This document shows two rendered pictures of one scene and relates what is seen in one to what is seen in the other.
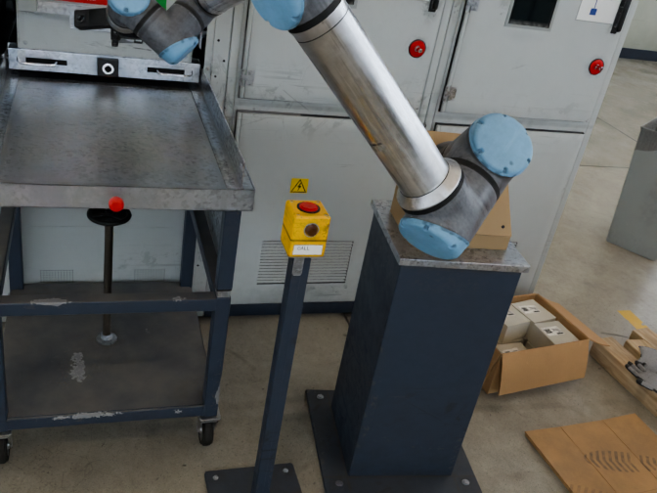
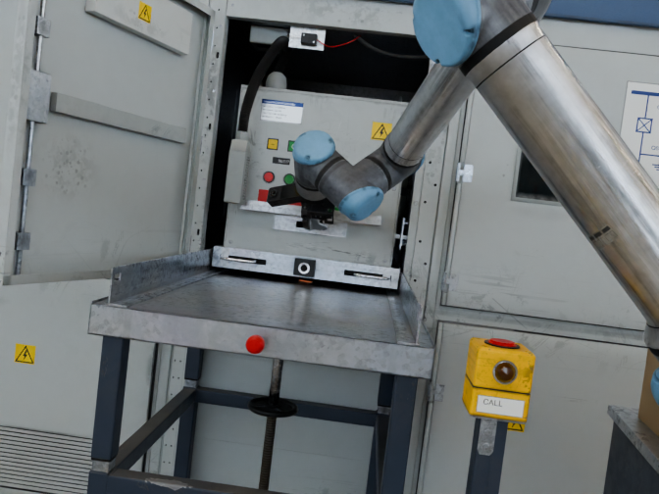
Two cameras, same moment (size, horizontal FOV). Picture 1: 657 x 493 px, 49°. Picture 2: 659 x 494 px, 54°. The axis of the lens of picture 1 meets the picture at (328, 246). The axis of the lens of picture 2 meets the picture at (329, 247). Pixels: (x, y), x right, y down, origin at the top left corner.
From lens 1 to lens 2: 65 cm
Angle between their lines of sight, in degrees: 35
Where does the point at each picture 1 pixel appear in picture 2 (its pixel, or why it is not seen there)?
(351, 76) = (554, 119)
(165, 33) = (346, 180)
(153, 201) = (303, 350)
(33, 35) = (239, 235)
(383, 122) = (609, 190)
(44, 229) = (218, 444)
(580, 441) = not seen: outside the picture
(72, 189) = (210, 324)
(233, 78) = (434, 283)
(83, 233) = (258, 454)
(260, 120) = (465, 333)
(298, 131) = not seen: hidden behind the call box
